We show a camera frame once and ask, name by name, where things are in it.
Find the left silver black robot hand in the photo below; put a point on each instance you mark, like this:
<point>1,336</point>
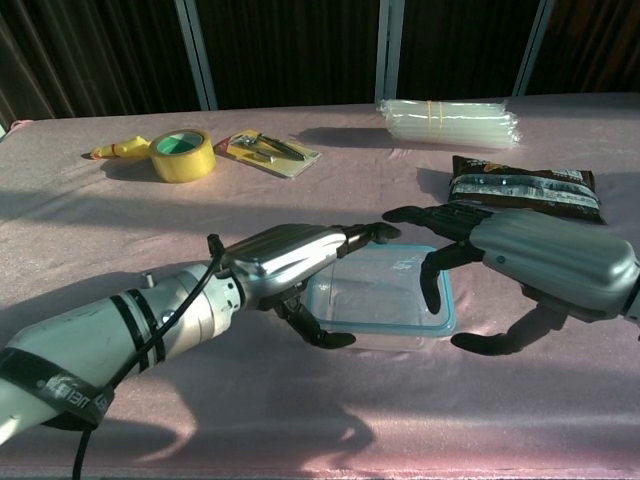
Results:
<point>285,255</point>

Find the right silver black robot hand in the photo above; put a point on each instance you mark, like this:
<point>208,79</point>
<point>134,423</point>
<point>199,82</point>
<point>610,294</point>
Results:
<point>555,260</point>

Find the clear container with teal rim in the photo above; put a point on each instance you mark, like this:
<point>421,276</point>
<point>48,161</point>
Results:
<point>390,340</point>

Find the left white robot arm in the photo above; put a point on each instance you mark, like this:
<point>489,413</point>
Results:
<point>100,325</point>

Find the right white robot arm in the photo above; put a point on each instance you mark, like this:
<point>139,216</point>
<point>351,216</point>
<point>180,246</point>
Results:
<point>635,310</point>

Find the dark brown snack packet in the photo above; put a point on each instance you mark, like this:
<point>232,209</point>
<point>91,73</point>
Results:
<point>530,187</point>

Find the nail clipper set card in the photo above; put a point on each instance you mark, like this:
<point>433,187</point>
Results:
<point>280,160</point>

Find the yellow tape roll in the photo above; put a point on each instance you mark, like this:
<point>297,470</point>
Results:
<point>182,165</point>

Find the pink tablecloth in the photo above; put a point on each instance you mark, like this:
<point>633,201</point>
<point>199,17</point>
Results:
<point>150,210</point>

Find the bundle of clear plastic tubes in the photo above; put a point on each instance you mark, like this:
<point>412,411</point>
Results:
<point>450,125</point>

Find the grey window frame post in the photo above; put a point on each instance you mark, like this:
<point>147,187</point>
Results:
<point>197,55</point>
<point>532,50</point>
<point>389,50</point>

